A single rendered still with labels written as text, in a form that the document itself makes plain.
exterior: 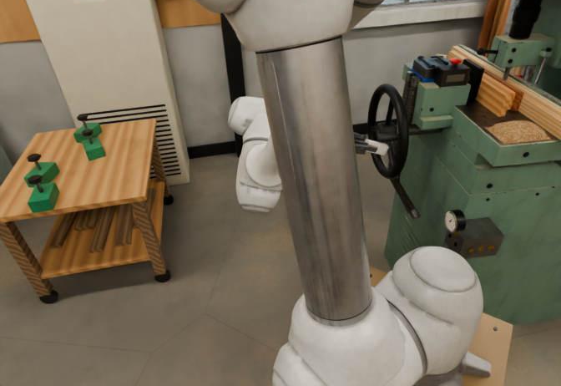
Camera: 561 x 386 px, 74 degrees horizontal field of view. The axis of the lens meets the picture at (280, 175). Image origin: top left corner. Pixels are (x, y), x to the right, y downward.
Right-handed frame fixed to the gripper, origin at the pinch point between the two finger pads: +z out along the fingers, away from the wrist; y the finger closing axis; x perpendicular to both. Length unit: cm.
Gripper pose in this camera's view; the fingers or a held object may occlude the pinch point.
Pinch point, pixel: (375, 147)
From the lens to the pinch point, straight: 108.4
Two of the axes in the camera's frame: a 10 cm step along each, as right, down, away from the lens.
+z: 9.4, 1.9, 2.8
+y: -1.3, -5.8, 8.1
